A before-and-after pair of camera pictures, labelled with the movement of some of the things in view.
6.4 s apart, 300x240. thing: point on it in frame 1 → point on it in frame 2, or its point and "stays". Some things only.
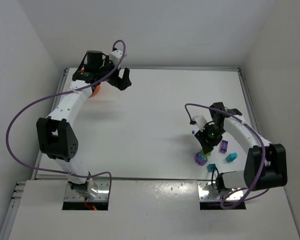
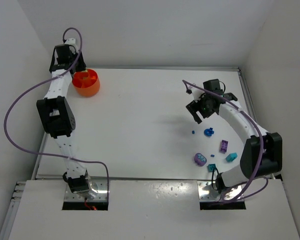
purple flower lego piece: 200,158 stays
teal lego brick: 231,157 stays
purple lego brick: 224,146 stays
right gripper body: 209,140 → 195,110
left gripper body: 115,78 → 65,66
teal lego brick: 210,167 stays
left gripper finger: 125,81 → 82,66
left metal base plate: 102,195 stays
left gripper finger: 118,83 → 74,69
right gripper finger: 206,146 → 206,113
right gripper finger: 209,147 → 192,107
